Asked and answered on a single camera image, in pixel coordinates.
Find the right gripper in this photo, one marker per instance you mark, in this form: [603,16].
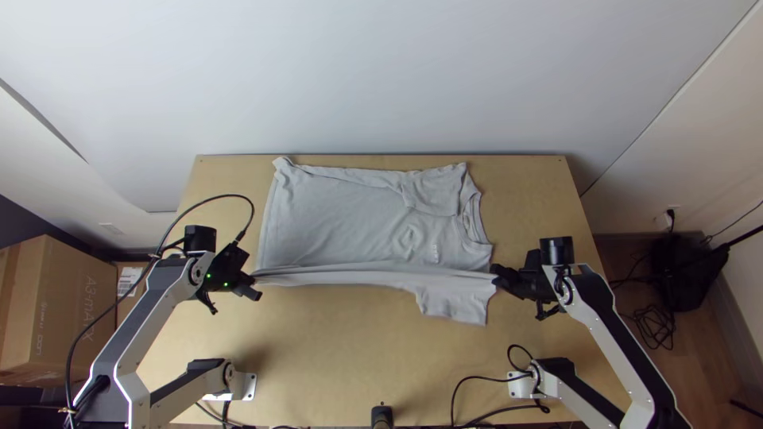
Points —
[536,280]

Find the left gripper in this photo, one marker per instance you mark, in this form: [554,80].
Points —
[229,267]

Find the grey t-shirt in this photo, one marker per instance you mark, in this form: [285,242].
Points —
[357,220]

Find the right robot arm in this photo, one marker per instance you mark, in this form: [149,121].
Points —
[602,322]

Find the black bag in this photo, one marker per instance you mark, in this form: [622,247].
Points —
[685,274]

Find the large cardboard box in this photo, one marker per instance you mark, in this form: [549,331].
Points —
[53,304]

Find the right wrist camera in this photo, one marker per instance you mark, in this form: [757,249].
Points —
[556,250]

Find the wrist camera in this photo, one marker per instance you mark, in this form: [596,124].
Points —
[556,250]
[199,238]

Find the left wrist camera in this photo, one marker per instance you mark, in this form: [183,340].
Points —
[199,238]

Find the white wall outlet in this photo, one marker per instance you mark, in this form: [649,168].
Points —
[670,217]

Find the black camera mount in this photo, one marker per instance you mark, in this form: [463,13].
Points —
[381,417]

